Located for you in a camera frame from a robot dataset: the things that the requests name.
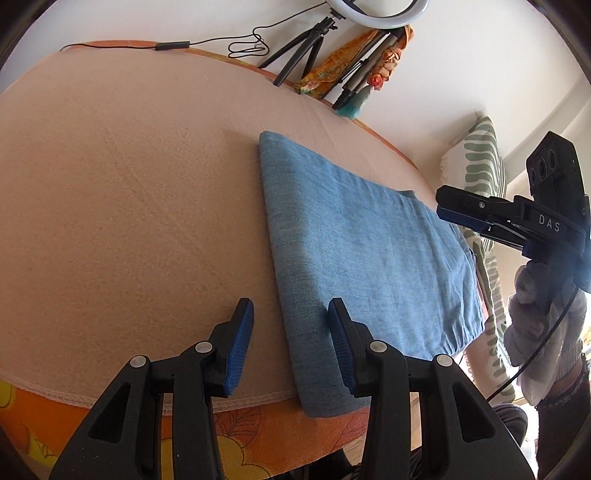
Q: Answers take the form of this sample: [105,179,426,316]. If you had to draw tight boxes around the light blue denim jeans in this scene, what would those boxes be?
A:
[259,131,484,418]

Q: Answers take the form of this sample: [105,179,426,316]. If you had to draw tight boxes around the black sleeved right forearm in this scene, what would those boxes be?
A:
[536,354,590,479]

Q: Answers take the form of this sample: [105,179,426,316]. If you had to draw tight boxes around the white gloved right hand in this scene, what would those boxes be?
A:
[504,261,587,406]

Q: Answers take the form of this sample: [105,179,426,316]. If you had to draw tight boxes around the green white patterned pillow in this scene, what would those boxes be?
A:
[440,116,515,406]

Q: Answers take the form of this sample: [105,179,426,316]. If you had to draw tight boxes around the orange floral bed cover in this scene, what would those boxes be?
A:
[1,44,441,479]

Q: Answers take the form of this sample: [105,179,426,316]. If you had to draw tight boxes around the black mini tripod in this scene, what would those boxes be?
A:
[259,16,338,87]

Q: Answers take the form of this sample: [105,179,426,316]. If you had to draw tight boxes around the black camera box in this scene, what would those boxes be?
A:
[526,131,589,228]

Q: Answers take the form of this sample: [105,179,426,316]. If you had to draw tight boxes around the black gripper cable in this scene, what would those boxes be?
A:
[486,285,581,402]

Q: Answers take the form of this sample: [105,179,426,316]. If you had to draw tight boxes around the white ring light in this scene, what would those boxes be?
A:
[327,0,430,30]

